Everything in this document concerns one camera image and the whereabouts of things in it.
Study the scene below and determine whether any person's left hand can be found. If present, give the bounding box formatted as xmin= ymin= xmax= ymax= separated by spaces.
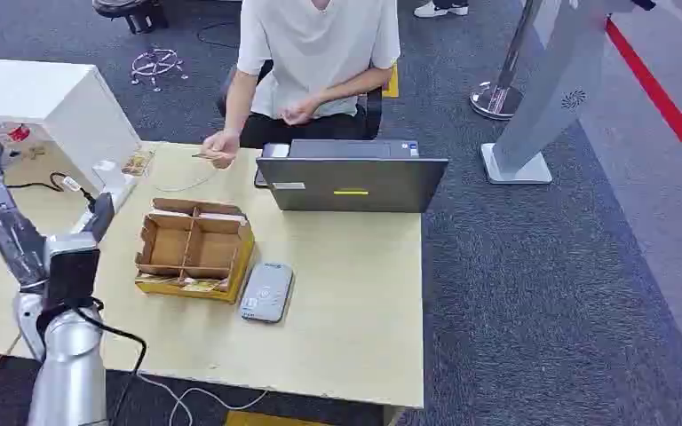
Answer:
xmin=278 ymin=96 xmax=322 ymax=127

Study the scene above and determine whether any person's right hand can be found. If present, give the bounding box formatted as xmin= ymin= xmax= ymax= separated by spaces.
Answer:
xmin=202 ymin=130 xmax=242 ymax=171

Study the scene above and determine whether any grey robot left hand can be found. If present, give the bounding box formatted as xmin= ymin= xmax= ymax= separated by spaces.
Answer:
xmin=0 ymin=137 xmax=116 ymax=294

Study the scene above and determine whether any person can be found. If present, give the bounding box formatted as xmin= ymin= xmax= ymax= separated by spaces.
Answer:
xmin=202 ymin=0 xmax=402 ymax=171

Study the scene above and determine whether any card stack in box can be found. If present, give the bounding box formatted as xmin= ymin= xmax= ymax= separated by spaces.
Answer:
xmin=197 ymin=210 xmax=250 ymax=225

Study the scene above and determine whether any printed card on desk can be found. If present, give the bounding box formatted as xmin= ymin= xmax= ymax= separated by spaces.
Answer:
xmin=121 ymin=149 xmax=155 ymax=178

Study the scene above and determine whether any grey laptop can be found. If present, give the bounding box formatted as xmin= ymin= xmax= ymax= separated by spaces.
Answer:
xmin=253 ymin=138 xmax=450 ymax=214

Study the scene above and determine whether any wooden card box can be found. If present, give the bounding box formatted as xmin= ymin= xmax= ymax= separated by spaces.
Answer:
xmin=134 ymin=197 xmax=257 ymax=305

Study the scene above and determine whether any silver star chair base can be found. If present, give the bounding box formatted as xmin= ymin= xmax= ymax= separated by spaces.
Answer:
xmin=130 ymin=47 xmax=190 ymax=93

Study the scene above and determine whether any white power strip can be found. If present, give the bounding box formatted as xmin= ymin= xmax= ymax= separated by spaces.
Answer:
xmin=74 ymin=160 xmax=138 ymax=234

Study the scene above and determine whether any white cabinet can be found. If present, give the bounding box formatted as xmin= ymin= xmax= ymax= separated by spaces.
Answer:
xmin=0 ymin=57 xmax=143 ymax=195

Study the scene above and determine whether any card row in box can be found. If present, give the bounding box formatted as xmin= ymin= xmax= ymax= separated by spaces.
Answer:
xmin=135 ymin=274 xmax=231 ymax=294

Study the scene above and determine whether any grey card reader device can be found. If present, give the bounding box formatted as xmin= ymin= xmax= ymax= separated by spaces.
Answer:
xmin=239 ymin=262 xmax=295 ymax=325

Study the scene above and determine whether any dark chair base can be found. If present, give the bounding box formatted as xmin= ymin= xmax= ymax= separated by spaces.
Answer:
xmin=91 ymin=0 xmax=171 ymax=36

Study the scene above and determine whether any white shoe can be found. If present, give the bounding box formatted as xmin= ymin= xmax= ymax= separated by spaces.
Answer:
xmin=413 ymin=0 xmax=471 ymax=20

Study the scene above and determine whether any grey sign stand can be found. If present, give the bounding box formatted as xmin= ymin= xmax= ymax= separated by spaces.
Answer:
xmin=480 ymin=0 xmax=638 ymax=186

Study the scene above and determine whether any yellow box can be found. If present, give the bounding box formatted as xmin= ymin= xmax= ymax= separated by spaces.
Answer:
xmin=224 ymin=409 xmax=331 ymax=426

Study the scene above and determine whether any thin clear desk cable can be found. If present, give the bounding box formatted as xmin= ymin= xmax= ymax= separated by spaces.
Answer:
xmin=152 ymin=169 xmax=219 ymax=194

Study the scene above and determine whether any black desk cable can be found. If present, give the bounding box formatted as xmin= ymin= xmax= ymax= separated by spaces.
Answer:
xmin=0 ymin=156 xmax=97 ymax=208

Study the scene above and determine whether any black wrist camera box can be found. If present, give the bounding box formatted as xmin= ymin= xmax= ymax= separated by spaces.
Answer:
xmin=43 ymin=248 xmax=102 ymax=311

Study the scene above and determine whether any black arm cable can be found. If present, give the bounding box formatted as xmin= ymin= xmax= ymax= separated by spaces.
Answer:
xmin=35 ymin=296 xmax=148 ymax=426

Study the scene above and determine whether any chrome stanchion post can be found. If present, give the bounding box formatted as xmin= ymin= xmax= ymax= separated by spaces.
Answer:
xmin=468 ymin=0 xmax=540 ymax=122

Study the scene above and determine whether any white cable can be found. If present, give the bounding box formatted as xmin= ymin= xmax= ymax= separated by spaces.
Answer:
xmin=135 ymin=372 xmax=269 ymax=426

